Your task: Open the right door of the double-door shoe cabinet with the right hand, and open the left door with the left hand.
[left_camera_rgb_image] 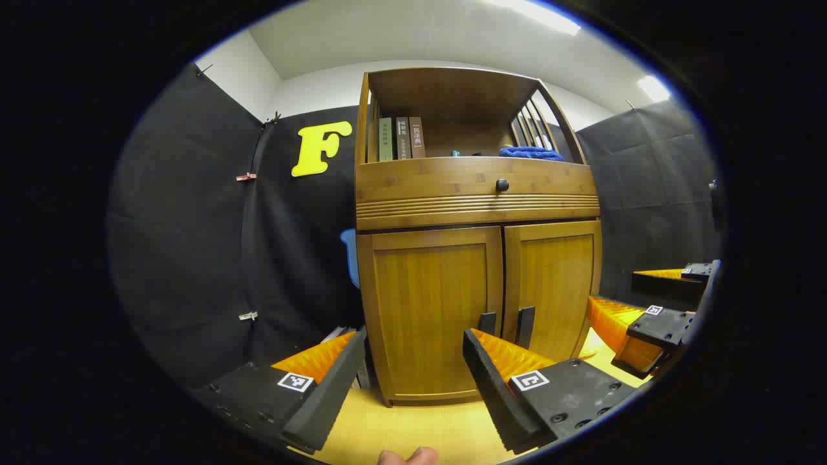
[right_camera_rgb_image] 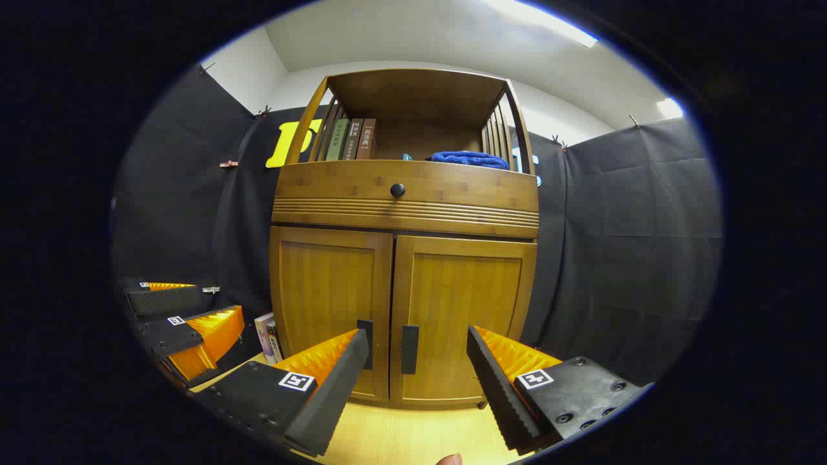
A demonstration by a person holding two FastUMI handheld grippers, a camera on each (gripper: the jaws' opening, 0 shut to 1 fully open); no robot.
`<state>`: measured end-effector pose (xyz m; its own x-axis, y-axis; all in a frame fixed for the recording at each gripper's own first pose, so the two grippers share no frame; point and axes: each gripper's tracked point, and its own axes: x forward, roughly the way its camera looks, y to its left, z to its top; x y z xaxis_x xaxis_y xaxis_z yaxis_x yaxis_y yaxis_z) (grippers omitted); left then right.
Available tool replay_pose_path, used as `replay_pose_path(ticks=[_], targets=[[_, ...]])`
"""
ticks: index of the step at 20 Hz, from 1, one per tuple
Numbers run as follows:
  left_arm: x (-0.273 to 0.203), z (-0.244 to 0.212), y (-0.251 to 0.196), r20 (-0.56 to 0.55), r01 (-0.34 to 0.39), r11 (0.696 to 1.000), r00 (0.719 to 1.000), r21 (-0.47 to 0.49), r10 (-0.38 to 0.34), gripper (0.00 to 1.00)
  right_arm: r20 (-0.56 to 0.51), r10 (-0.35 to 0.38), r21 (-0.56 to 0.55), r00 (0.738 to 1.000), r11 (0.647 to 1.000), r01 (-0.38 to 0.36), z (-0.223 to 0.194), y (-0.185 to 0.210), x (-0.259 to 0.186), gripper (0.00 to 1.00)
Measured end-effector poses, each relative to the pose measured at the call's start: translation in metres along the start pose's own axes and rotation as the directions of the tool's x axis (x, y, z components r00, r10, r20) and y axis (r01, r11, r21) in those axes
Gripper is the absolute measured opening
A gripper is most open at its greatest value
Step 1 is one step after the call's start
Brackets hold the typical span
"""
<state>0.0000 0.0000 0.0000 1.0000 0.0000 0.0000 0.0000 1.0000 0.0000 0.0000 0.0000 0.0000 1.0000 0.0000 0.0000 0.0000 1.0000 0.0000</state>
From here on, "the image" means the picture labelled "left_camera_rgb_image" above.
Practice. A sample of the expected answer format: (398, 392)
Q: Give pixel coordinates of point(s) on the black clip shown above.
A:
(272, 119)

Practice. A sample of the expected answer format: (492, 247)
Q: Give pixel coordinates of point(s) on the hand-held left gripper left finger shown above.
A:
(323, 400)

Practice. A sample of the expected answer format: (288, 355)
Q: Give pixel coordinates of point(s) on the brown book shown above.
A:
(417, 135)

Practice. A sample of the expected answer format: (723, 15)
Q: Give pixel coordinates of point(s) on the blue folded cloth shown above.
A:
(530, 154)

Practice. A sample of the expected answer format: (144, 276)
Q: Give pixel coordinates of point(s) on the black round drawer knob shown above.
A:
(502, 185)

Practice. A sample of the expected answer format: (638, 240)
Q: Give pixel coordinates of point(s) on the silver clip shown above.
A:
(248, 316)

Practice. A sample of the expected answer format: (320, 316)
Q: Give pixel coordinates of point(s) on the wooden cabinet drawer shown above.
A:
(426, 187)

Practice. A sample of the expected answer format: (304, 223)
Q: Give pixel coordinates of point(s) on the small ceiling light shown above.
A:
(654, 88)

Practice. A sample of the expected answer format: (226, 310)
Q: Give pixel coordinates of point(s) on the black backdrop cloth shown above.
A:
(194, 226)

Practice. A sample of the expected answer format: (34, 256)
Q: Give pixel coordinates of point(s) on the copper clip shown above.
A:
(245, 176)

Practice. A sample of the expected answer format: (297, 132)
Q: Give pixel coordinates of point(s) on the wooden cabinet door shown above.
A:
(559, 284)
(426, 310)

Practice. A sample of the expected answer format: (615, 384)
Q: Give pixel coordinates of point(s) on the wooden double-door shoe cabinet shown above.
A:
(452, 97)

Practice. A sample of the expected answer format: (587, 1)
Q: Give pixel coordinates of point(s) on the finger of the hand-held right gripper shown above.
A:
(662, 326)
(665, 285)

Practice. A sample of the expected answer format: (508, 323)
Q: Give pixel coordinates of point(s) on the grey book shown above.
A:
(402, 137)

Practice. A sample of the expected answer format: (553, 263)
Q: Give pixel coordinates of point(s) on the green book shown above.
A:
(386, 139)

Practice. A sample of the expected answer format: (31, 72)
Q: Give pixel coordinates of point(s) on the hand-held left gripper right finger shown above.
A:
(491, 394)

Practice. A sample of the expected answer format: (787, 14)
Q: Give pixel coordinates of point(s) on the lavender book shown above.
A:
(336, 334)

